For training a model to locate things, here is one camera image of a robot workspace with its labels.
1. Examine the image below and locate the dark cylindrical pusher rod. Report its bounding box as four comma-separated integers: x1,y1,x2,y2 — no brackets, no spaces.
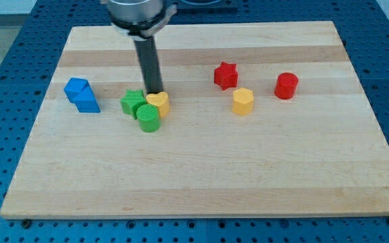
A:
134,37,164,94

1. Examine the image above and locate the green star block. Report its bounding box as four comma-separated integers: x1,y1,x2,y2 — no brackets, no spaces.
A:
120,89,147,119

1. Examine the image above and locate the red star block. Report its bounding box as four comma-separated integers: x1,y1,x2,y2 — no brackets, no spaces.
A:
213,61,238,90

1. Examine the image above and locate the yellow heart block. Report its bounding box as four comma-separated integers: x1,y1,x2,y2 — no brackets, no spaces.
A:
146,92,170,118

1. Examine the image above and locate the green cylinder block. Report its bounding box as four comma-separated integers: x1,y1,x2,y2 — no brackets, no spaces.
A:
136,104,161,132

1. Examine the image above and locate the blue triangle block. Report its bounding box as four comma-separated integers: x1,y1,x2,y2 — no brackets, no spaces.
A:
73,86,101,113

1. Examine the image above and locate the blue cube block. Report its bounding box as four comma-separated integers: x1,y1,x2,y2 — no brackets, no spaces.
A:
63,77,89,103

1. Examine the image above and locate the yellow hexagon block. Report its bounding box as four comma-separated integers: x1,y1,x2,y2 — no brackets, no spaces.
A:
232,88,254,116

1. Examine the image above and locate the light wooden board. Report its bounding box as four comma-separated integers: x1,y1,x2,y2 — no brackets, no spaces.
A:
0,21,389,219

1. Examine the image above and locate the red cylinder block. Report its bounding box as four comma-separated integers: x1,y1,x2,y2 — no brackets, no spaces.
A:
274,72,299,100

